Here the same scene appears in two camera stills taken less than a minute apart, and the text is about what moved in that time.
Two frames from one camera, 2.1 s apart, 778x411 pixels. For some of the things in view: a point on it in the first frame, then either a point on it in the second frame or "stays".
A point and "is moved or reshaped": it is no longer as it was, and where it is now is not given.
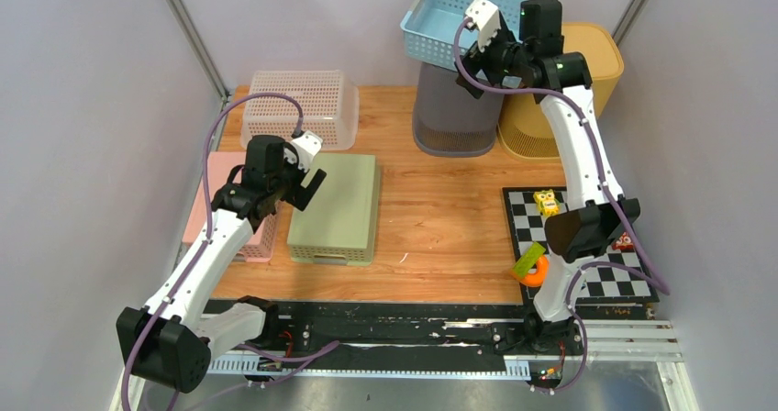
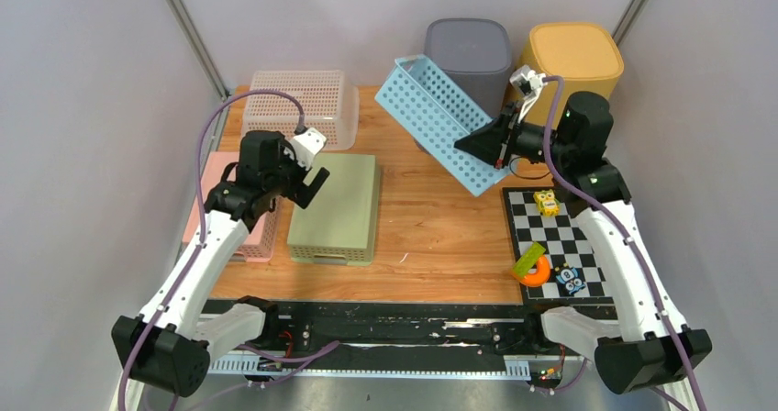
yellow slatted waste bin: (524, 127) stays
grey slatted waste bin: (450, 121) is moved or reshaped
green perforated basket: (341, 224) stays
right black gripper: (478, 60) → (490, 142)
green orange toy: (532, 268) stays
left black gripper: (299, 194) stays
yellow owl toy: (548, 204) stays
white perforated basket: (328, 100) stays
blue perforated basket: (428, 26) → (438, 115)
